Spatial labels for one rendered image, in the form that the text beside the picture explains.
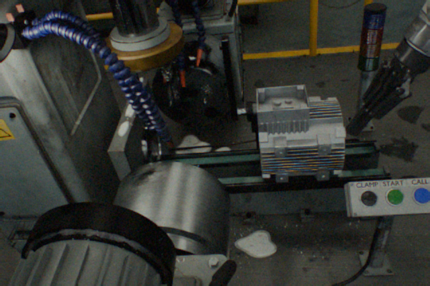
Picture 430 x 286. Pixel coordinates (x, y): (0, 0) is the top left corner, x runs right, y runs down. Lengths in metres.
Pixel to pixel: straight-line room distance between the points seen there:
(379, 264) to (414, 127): 0.57
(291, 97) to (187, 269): 0.55
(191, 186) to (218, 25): 0.71
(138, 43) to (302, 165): 0.47
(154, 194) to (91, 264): 0.32
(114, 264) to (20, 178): 0.59
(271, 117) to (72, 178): 0.48
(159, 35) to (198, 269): 0.47
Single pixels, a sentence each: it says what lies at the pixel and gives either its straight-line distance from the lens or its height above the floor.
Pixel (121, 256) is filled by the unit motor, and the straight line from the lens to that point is 0.44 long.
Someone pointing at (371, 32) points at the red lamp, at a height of 1.15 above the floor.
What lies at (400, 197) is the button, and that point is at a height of 1.07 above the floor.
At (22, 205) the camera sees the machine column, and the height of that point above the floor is 1.02.
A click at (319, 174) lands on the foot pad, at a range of 0.99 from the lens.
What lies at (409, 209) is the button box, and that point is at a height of 1.05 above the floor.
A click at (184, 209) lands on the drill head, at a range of 0.71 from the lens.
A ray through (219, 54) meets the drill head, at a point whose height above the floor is 1.12.
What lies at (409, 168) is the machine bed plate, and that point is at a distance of 1.30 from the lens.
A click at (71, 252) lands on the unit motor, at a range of 0.45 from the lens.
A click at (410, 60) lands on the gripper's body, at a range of 0.85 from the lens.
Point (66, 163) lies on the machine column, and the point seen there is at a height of 1.14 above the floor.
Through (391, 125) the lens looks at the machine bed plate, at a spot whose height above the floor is 0.80.
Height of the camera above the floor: 1.68
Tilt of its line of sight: 40 degrees down
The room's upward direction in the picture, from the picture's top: 10 degrees counter-clockwise
